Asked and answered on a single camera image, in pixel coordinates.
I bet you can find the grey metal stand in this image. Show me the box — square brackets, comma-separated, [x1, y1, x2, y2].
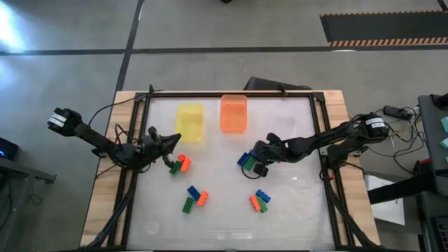
[0, 157, 57, 185]

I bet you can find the black hazard-striped floor mat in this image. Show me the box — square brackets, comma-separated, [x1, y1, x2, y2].
[319, 10, 448, 48]

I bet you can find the backlit keyboard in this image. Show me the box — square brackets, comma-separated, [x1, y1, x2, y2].
[433, 216, 448, 252]

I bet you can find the black cable bundle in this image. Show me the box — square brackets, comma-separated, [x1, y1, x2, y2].
[85, 188, 137, 248]
[319, 167, 377, 248]

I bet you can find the black rounded object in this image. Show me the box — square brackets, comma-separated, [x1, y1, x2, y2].
[432, 92, 448, 110]

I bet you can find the black device with blue light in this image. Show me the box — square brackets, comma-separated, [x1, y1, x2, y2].
[0, 136, 20, 161]

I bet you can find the yellow translucent plastic bin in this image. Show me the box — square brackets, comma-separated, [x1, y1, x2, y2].
[174, 101, 205, 144]

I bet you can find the black beam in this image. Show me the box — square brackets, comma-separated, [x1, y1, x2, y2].
[367, 174, 435, 205]

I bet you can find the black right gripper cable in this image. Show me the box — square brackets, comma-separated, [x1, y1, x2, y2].
[240, 162, 262, 181]

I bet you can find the black power adapter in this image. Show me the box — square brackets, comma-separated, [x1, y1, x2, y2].
[382, 104, 409, 119]

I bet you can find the grey side table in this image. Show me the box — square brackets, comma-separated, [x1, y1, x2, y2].
[417, 93, 448, 197]

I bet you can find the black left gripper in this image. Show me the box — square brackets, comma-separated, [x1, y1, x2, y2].
[141, 125, 182, 169]

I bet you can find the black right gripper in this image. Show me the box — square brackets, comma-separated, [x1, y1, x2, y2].
[253, 133, 285, 177]

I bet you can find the white paper sheet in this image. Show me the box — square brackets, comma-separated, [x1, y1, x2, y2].
[363, 174, 406, 226]

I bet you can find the small red object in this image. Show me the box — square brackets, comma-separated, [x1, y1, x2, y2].
[414, 157, 431, 176]

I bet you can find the black aluminium table frame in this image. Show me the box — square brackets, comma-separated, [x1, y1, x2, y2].
[78, 89, 382, 251]

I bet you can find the orange translucent plastic bin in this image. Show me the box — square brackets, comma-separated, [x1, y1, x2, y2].
[220, 94, 249, 134]

